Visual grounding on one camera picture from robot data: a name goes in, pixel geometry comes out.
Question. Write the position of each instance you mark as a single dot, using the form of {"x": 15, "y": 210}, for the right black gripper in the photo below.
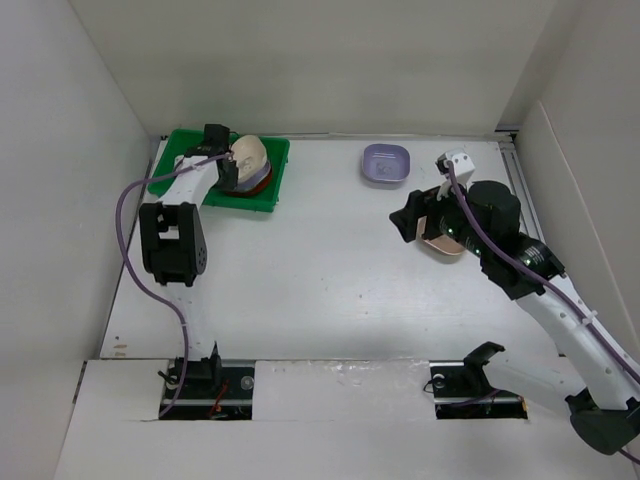
{"x": 420, "y": 203}

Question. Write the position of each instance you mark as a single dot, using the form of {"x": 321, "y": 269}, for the cream square bowl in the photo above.
{"x": 250, "y": 155}

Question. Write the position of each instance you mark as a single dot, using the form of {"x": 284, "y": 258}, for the green plastic bin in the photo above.
{"x": 180, "y": 140}

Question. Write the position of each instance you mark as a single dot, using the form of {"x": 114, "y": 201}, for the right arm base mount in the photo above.
{"x": 458, "y": 395}

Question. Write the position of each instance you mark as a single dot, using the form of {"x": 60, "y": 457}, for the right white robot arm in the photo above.
{"x": 601, "y": 401}

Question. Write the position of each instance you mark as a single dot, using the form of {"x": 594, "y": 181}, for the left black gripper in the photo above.
{"x": 232, "y": 181}

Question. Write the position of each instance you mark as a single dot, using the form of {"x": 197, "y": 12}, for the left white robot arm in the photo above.
{"x": 173, "y": 244}

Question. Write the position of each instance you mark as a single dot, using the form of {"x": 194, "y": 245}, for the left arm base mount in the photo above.
{"x": 222, "y": 395}

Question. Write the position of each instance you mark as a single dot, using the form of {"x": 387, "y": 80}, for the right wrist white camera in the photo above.
{"x": 459, "y": 161}

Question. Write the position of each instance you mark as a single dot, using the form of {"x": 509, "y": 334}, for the red round plate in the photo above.
{"x": 261, "y": 187}

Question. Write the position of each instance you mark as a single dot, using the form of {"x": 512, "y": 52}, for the purple square bowl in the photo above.
{"x": 252, "y": 182}
{"x": 385, "y": 163}

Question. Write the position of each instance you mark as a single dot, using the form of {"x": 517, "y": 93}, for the pink square bowl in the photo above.
{"x": 441, "y": 244}

